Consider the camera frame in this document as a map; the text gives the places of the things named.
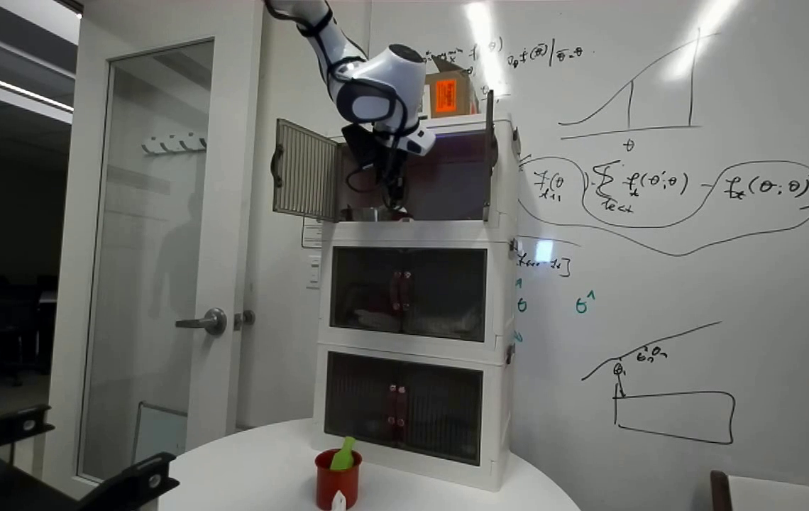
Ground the black chair armrest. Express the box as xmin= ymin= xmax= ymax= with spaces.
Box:
xmin=0 ymin=405 xmax=58 ymax=463
xmin=0 ymin=450 xmax=182 ymax=511

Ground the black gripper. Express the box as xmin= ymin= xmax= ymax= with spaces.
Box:
xmin=363 ymin=125 xmax=417 ymax=216

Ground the green item in cup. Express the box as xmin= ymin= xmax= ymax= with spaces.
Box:
xmin=331 ymin=434 xmax=362 ymax=474

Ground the silver metal bowl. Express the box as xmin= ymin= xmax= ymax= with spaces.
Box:
xmin=343 ymin=200 xmax=417 ymax=227

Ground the white coat hook rack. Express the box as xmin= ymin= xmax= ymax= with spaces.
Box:
xmin=139 ymin=131 xmax=210 ymax=159

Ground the tinted open cabinet door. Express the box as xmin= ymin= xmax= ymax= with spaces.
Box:
xmin=270 ymin=116 xmax=346 ymax=223

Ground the white framed glass door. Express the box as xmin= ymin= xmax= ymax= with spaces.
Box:
xmin=44 ymin=0 xmax=268 ymax=484

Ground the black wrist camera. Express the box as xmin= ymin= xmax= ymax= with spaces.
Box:
xmin=339 ymin=121 xmax=379 ymax=169

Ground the silver door lever handle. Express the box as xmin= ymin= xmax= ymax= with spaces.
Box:
xmin=174 ymin=307 xmax=230 ymax=339

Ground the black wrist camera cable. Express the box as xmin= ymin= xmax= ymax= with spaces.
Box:
xmin=343 ymin=159 xmax=392 ymax=199

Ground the white wall switch plate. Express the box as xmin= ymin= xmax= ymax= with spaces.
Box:
xmin=298 ymin=217 xmax=333 ymax=253

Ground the white three-tier cabinet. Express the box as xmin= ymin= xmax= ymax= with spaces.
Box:
xmin=314 ymin=112 xmax=526 ymax=493

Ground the cardboard box with orange label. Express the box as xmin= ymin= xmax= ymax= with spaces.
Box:
xmin=420 ymin=65 xmax=484 ymax=121

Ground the red bottle in cabinet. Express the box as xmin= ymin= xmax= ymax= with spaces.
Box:
xmin=383 ymin=267 xmax=417 ymax=321
xmin=383 ymin=380 xmax=412 ymax=434

